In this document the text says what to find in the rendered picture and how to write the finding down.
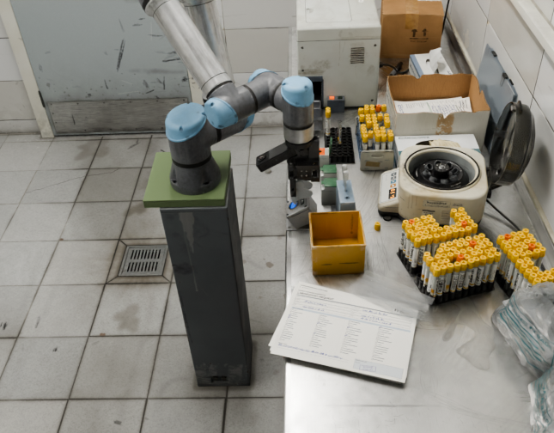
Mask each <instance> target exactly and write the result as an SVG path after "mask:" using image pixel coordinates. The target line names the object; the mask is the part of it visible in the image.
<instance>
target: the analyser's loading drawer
mask: <svg viewBox="0 0 554 433"><path fill-rule="evenodd" d="M314 131H322V113H321V100H320V95H314Z"/></svg>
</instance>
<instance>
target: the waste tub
mask: <svg viewBox="0 0 554 433"><path fill-rule="evenodd" d="M308 215H309V226H310V248H311V260H312V270H313V276H320V275H340V274H360V273H364V263H365V248H366V246H367V243H366V239H365V234H364V229H363V224H362V215H361V211H360V210H347V211H328V212H309V213H308Z"/></svg>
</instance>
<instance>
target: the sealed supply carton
mask: <svg viewBox="0 0 554 433"><path fill-rule="evenodd" d="M443 17H444V12H443V6H442V2H441V0H381V9H380V25H381V35H380V58H410V55H413V54H426V53H429V52H430V51H431V50H435V49H437V48H440V47H441V35H442V27H443Z"/></svg>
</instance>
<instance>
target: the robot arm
mask: <svg viewBox="0 0 554 433"><path fill-rule="evenodd" d="M138 2H139V3H140V5H141V6H142V8H143V10H144V12H145V13H146V15H148V16H151V17H154V19H155V21H156V22H157V24H158V25H159V27H160V28H161V30H162V32H163V33H164V34H165V35H166V37H167V39H168V41H169V42H170V44H171V45H172V47H173V48H174V50H175V51H176V52H177V54H178V55H179V57H180V59H181V60H182V62H183V63H184V65H185V66H186V68H187V69H188V71H189V72H190V74H191V75H192V77H193V79H194V80H195V82H196V83H197V85H198V86H199V87H200V89H201V90H202V92H203V93H202V98H203V102H204V104H203V105H200V104H198V103H193V102H191V103H189V104H187V103H185V104H181V105H179V106H177V107H175V108H174V109H173V110H171V111H170V112H169V114H168V115H167V118H166V121H165V125H166V135H167V139H168V144H169V148H170V153H171V156H172V166H171V170H170V175H169V179H170V183H171V186H172V188H173V189H174V190H175V191H176V192H178V193H181V194H185V195H199V194H203V193H207V192H209V191H211V190H213V189H214V188H215V187H216V186H217V185H218V184H219V182H220V180H221V172H220V168H219V167H218V165H217V163H216V161H215V159H214V157H213V156H212V154H211V147H210V146H212V145H213V144H215V143H219V142H221V141H222V140H224V139H226V138H228V137H231V136H233V135H234V134H236V133H240V132H242V131H244V130H245V129H246V128H247V127H249V126H250V125H251V124H252V122H253V120H254V116H255V113H258V112H260V111H262V110H264V109H266V108H267V107H274V108H276V109H277V110H279V111H281V112H282V113H283V136H284V138H285V143H282V144H280V145H278V146H277V147H275V148H273V149H270V150H268V151H267V152H265V153H264V154H262V155H260V156H257V158H256V167H257V168H258V169H259V171H260V172H264V171H265V170H267V169H269V168H272V167H274V166H276V165H277V164H279V163H281V162H283V161H285V160H287V163H288V178H289V183H290V198H291V201H292V202H293V204H297V200H298V199H302V198H309V197H312V196H313V192H312V191H311V190H308V189H311V188H312V187H313V183H312V182H320V138H319V134H314V91H313V84H312V82H311V81H310V80H309V79H308V78H306V77H304V76H290V77H288V78H286V79H285V78H283V77H281V76H279V75H278V74H277V73H276V72H274V71H270V70H267V69H258V70H256V71H254V72H253V74H252V75H250V77H249V79H248V83H246V84H243V85H240V84H238V83H237V82H235V81H234V76H233V71H232V68H231V64H230V60H229V56H228V49H227V46H226V42H225V38H224V34H223V31H222V24H221V20H220V16H219V12H218V8H217V5H216V0H138ZM181 3H183V4H184V7H183V6H182V4H181ZM317 173H319V178H314V177H317ZM308 180H311V182H310V181H308Z"/></svg>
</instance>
